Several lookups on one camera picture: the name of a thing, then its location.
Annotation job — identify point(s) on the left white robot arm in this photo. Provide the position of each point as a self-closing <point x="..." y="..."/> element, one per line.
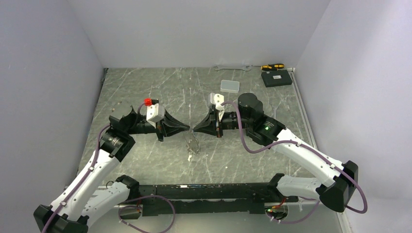
<point x="81" y="205"/>

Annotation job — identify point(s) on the metal keyring disc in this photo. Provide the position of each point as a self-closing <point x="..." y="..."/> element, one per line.
<point x="192" y="143"/>

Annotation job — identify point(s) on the white plastic box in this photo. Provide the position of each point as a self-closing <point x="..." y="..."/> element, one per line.
<point x="230" y="86"/>

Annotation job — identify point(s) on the silver open-end wrench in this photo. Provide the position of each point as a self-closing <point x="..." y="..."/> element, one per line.
<point x="243" y="68"/>

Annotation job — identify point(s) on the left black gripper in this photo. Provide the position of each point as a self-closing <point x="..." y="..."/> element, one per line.
<point x="171" y="131"/>

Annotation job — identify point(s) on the black rectangular box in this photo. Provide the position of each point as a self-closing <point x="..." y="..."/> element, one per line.
<point x="276" y="78"/>

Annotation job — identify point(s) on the yellow black screwdriver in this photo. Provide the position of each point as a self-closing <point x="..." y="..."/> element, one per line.
<point x="272" y="67"/>

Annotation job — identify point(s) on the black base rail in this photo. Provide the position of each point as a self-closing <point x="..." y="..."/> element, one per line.
<point x="164" y="199"/>

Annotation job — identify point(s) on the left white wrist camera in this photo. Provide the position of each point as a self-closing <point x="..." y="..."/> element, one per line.
<point x="155" y="111"/>

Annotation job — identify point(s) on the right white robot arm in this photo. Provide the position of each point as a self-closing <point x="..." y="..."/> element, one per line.
<point x="334" y="181"/>

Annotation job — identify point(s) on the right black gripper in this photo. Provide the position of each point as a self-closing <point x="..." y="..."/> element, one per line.
<point x="210" y="119"/>

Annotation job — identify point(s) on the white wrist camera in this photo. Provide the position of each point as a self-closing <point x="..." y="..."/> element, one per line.
<point x="155" y="111"/>
<point x="216" y="100"/>

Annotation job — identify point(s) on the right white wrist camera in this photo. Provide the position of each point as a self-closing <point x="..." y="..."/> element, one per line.
<point x="216" y="100"/>

